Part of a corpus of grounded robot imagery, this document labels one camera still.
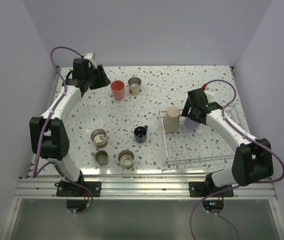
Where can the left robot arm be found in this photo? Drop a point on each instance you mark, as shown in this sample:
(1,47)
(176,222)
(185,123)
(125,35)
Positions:
(49,139)

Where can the pink plastic cup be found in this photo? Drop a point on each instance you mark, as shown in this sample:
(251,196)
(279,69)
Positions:
(118,89)

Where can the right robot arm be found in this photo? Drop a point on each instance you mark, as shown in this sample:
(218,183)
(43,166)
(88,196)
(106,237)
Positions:
(252,160)

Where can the beige plastic cup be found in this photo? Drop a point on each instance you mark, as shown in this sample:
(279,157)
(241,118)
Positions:
(171,119)

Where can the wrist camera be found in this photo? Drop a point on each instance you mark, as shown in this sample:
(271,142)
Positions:
(90,57)
(209,92)

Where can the lilac plastic cup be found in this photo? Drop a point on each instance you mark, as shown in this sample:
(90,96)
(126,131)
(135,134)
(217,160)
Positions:
(190,124)

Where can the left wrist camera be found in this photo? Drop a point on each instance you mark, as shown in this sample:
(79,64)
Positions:
(90,57)

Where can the steel cup front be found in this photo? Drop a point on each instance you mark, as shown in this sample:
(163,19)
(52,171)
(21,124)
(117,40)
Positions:
(126,159)

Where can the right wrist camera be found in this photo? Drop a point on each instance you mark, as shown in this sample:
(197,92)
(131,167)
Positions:
(209,92)

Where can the dark blue mug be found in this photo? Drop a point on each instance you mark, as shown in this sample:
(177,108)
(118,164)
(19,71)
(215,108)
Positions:
(140,134)

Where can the small steel mug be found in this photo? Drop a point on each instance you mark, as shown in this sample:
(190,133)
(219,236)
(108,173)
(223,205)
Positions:
(101,157)

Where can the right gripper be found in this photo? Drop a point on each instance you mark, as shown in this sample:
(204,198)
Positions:
(186,110)

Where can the aluminium rail frame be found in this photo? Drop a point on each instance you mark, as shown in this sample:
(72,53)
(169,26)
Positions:
(147,201)

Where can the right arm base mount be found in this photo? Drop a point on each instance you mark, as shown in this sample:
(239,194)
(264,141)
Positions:
(201,189)

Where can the clear acrylic dish rack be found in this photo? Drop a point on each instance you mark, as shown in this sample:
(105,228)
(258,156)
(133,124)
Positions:
(192,147)

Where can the cream metal cup brown band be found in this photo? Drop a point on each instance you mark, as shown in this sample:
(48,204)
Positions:
(134,84)

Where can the steel cup brown base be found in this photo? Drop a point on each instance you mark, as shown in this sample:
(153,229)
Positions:
(99,138)

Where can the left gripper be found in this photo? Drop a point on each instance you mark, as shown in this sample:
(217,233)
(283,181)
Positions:
(102,80)

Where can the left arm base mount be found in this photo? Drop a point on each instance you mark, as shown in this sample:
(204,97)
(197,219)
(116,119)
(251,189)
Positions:
(80,194)

